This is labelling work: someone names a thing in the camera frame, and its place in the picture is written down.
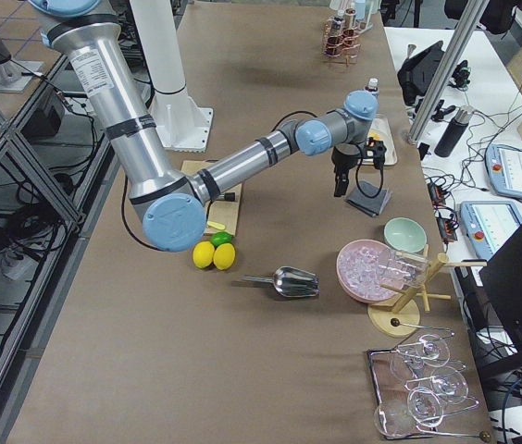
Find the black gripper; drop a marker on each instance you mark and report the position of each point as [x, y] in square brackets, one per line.
[344, 162]

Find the white round plate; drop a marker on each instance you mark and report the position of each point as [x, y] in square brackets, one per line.
[379, 132]

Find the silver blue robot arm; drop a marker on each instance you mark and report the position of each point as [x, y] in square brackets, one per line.
[170, 203]

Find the cream rabbit tray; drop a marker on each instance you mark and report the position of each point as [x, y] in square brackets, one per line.
[391, 155]

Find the dark drink bottle on tray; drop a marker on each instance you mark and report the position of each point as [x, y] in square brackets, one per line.
[373, 87]

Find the grey folded cloth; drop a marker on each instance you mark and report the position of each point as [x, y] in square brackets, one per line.
[368, 198]

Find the green bowl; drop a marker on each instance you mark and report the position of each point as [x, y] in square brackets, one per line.
[405, 234]

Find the pink bowl with ice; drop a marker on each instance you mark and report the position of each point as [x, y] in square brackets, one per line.
[360, 270]

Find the metal scoop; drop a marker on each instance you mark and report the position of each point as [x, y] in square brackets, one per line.
[290, 282]

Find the black thermos bottle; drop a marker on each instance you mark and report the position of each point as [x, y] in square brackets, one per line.
[454, 131]

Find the wooden cutting board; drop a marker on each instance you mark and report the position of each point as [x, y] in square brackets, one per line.
[226, 213]

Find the yellow plastic knife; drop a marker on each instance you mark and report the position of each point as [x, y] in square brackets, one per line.
[215, 225]

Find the green lime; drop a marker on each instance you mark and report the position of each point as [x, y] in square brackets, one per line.
[221, 237]

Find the yellow lemon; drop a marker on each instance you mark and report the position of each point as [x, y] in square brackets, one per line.
[224, 256]
[203, 254]

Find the black equipment case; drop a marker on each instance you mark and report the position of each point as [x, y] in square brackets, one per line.
[417, 72]

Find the wooden glass tree stand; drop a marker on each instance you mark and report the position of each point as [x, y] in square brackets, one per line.
[407, 275]

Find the bottle in rack rear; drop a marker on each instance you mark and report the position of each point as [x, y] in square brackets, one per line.
[335, 32]

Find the bottle in rack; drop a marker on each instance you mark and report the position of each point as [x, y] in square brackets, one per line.
[335, 32]
[349, 26]

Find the near teach pendant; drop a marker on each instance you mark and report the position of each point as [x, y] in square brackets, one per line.
[488, 225]

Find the teach pendant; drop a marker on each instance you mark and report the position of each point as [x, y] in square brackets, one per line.
[504, 166]
[488, 225]

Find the bottle in rack front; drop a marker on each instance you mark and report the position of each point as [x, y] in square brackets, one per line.
[349, 26]

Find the far teach pendant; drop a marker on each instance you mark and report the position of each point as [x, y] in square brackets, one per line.
[504, 166]

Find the metal glass drying rack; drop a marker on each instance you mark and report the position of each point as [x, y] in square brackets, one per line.
[418, 385]

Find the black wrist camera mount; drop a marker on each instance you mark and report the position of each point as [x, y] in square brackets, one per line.
[374, 151]

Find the copper wire bottle rack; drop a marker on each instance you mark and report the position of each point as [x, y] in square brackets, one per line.
[347, 52]

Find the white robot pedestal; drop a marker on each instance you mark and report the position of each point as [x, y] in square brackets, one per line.
[181, 124]

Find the aluminium frame post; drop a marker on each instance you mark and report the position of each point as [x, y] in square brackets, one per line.
[460, 38]

